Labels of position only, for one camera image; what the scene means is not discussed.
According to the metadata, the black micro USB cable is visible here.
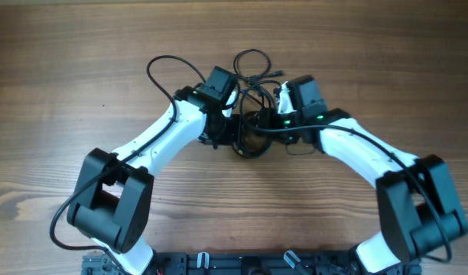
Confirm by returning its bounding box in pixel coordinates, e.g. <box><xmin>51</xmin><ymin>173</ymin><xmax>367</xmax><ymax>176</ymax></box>
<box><xmin>232</xmin><ymin>48</ymin><xmax>284</xmax><ymax>110</ymax></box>

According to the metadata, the black USB cable blue plug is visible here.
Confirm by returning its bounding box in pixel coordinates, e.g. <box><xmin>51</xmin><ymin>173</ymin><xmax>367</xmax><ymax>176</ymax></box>
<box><xmin>232</xmin><ymin>109</ymin><xmax>272</xmax><ymax>159</ymax></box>

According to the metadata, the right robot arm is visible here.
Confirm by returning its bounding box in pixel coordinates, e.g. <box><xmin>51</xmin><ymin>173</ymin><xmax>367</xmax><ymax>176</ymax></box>
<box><xmin>257</xmin><ymin>76</ymin><xmax>468</xmax><ymax>274</ymax></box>

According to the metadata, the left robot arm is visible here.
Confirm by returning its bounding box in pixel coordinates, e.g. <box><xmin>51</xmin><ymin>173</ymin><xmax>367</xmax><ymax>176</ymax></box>
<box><xmin>67</xmin><ymin>66</ymin><xmax>237</xmax><ymax>274</ymax></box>

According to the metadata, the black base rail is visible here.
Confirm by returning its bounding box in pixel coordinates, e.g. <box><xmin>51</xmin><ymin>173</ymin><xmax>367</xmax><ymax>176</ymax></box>
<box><xmin>80</xmin><ymin>250</ymin><xmax>422</xmax><ymax>275</ymax></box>

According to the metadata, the left camera cable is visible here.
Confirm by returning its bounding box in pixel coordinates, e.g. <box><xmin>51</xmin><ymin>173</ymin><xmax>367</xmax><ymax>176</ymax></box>
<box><xmin>49</xmin><ymin>54</ymin><xmax>207</xmax><ymax>275</ymax></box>

